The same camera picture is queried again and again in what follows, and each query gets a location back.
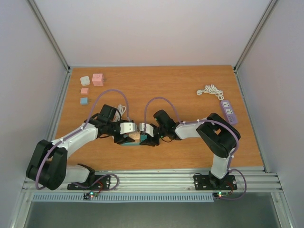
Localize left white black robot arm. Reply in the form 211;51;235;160
26;105;137;190

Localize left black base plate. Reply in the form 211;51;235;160
67;175;111;190

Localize white plug adapter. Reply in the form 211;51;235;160
80;76;90;86

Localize left small circuit board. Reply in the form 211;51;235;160
83;192;99;200

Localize aluminium front rail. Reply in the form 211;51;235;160
21;171;283;193

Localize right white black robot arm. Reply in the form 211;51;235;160
139;110;241;190

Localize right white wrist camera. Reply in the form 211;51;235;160
139;123;154;137

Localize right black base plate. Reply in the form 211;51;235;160
193;173;238;190

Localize right small circuit board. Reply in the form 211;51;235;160
213;191;231;198

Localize teal power strip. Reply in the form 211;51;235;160
121;134;147;146

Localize small blue plug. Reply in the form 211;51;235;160
80;97;90;105

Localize small pink plug adapter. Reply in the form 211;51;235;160
80;87;89;95

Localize purple power strip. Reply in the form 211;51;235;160
220;100;238;125

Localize blue slotted cable duct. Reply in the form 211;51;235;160
32;192;213;203

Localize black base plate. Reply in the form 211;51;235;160
193;173;238;190
67;175;111;190

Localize wooden cube plug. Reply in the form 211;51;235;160
128;131;140;142

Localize large pink cube plug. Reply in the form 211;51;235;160
92;73;104;86

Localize small circuit board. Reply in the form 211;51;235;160
83;192;99;200
213;191;231;198

